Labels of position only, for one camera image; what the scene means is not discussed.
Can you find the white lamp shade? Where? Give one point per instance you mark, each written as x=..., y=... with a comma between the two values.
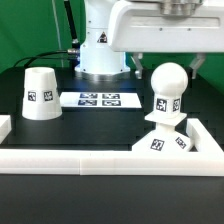
x=41, y=99

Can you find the white lamp bulb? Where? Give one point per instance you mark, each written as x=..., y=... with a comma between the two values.
x=169, y=81

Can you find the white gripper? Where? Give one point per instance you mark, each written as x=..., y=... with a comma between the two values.
x=173, y=26

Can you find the white marker sheet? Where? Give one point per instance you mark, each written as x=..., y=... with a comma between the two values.
x=99, y=100

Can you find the white lamp base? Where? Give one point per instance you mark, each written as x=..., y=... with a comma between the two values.
x=164, y=138

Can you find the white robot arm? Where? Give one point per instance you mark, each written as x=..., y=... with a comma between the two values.
x=97, y=59

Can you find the white fence border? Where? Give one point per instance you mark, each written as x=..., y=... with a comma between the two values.
x=206, y=160

